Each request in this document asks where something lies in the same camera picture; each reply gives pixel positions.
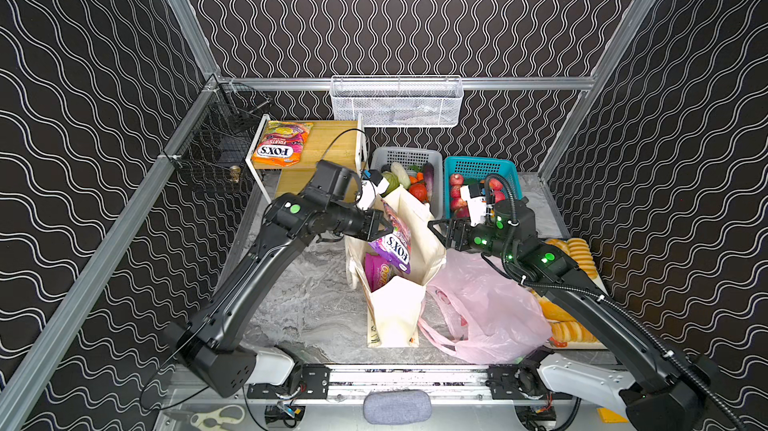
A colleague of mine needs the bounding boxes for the pink plastic bag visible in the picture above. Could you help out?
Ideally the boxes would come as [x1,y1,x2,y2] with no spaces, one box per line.
[418,250,552,365]

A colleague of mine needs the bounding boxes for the cream canvas tote bag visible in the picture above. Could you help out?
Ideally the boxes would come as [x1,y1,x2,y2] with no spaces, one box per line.
[344,187,446,348]

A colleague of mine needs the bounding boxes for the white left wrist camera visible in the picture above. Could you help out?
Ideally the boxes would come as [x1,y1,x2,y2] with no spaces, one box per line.
[357,169,389,210]

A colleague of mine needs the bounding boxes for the tray of breads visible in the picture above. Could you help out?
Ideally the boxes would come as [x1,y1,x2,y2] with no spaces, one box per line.
[530,237,608,351]

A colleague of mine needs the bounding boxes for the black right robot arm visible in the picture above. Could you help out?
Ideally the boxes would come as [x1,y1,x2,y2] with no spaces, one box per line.
[428,182,746,430]

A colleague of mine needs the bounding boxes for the purple Fox's candy bag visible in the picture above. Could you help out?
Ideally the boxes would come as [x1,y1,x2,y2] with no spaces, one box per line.
[370,202,411,275]

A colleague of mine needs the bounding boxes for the grey white plastic basket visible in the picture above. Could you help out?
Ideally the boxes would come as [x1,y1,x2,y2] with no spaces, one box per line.
[370,146,447,218]

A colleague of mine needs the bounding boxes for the red tomato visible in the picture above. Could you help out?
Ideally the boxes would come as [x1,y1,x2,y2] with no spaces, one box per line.
[409,182,429,203]

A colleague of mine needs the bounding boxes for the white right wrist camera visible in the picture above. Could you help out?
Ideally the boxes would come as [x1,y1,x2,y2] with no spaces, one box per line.
[461,183,496,226]

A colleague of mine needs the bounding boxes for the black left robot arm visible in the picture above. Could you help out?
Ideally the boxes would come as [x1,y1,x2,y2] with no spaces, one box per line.
[164,160,393,398]

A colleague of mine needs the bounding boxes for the purple eggplant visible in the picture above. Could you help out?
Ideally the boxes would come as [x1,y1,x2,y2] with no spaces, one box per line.
[423,162,435,199]

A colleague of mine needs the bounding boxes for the aluminium linear rail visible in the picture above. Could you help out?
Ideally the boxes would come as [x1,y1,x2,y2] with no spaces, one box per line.
[245,364,571,406]

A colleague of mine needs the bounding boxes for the magenta Lot 100 candy bag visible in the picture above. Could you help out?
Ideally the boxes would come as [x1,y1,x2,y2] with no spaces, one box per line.
[364,254,398,291]

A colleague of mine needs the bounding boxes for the green cabbage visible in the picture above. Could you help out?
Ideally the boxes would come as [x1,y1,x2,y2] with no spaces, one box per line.
[382,171,401,196]

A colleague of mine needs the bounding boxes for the white wire mesh wall basket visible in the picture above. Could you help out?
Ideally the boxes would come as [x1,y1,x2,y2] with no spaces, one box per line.
[329,75,464,128]

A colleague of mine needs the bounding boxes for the teal plastic basket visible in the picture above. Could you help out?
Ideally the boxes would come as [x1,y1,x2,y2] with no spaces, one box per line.
[443,156,524,218]

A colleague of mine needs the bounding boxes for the white radish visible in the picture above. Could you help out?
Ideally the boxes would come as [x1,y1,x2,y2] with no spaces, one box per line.
[390,162,411,189]

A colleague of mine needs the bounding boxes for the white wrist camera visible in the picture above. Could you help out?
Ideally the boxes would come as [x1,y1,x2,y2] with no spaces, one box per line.
[461,183,496,226]
[357,169,389,210]

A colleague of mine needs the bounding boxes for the orange Fox's candy bag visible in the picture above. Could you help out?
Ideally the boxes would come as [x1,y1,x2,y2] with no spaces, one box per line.
[251,120,314,168]

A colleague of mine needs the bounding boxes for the white handled scissors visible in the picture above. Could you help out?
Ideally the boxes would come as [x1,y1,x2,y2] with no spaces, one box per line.
[189,405,245,431]

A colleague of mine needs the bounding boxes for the grey foam pad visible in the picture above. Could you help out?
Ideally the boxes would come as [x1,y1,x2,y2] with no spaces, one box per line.
[363,390,432,426]

